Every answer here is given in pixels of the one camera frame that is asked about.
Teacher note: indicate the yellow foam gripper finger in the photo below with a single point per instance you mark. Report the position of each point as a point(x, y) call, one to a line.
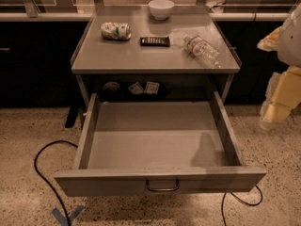
point(270, 42)
point(282, 96)

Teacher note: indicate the clear plastic water bottle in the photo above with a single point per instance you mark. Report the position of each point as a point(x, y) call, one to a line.
point(201, 50)

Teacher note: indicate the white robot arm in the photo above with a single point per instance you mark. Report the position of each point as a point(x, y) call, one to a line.
point(289, 41)

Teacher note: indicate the grey cabinet with counter top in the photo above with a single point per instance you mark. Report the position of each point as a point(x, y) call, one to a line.
point(94, 55)

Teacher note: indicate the grey open top drawer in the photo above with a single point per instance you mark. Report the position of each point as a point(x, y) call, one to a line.
point(123, 145)

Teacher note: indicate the black chocolate bar pack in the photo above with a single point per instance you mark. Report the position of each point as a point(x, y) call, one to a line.
point(155, 41)

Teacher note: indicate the white ceramic bowl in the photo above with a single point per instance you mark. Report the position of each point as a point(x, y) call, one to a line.
point(161, 9)

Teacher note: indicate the white sticker label right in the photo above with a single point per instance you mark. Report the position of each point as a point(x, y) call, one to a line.
point(152, 87)

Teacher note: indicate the white sticker label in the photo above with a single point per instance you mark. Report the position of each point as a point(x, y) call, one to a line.
point(152, 87)
point(136, 89)

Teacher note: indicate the white sticker label left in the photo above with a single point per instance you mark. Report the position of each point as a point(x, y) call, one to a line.
point(136, 89)

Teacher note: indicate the crushed green white soda can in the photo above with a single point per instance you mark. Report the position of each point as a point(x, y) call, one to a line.
point(116, 31)

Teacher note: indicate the blue tape cross mark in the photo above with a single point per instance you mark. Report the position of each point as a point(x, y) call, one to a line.
point(67, 220)

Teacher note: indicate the metal drawer handle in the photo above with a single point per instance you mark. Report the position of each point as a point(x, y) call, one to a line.
point(162, 186)

